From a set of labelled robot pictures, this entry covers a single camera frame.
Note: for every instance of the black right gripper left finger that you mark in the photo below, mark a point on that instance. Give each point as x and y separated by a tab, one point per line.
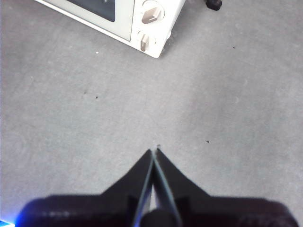
94	210

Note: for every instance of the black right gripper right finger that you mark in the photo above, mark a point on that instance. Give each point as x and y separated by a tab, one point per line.
225	210

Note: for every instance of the beige oven knob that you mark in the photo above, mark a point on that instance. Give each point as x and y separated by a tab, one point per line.
152	13
145	42

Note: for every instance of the white Toshiba toaster oven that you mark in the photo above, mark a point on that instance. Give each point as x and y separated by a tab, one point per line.
170	21

